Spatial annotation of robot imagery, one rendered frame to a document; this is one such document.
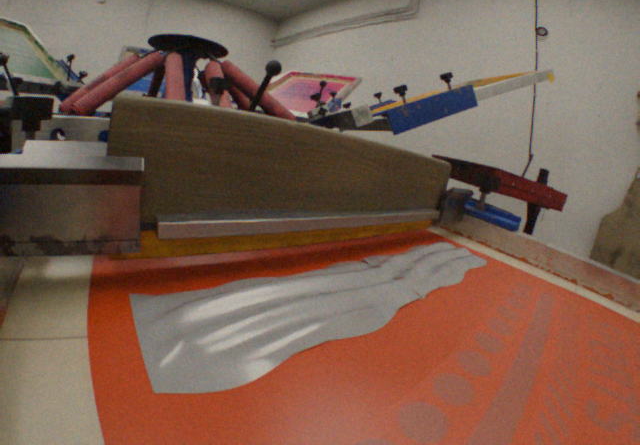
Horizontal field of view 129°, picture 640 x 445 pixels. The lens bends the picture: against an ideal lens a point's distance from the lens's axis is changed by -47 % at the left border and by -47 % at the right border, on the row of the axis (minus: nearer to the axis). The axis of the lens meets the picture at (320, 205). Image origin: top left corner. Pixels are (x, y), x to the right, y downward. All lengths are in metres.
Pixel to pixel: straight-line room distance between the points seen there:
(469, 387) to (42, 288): 0.23
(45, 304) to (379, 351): 0.18
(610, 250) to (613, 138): 0.73
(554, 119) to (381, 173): 2.05
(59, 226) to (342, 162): 0.20
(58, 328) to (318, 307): 0.14
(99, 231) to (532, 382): 0.25
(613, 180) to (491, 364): 2.09
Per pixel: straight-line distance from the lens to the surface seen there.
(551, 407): 0.18
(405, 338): 0.17
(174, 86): 0.71
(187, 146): 0.17
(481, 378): 0.17
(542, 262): 0.45
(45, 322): 0.16
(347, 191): 0.24
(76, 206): 0.16
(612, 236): 2.16
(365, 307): 0.18
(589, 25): 2.59
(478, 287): 0.28
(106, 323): 0.15
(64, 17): 4.64
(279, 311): 0.15
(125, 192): 0.15
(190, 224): 0.16
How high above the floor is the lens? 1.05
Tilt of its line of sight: 13 degrees down
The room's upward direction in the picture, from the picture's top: 11 degrees clockwise
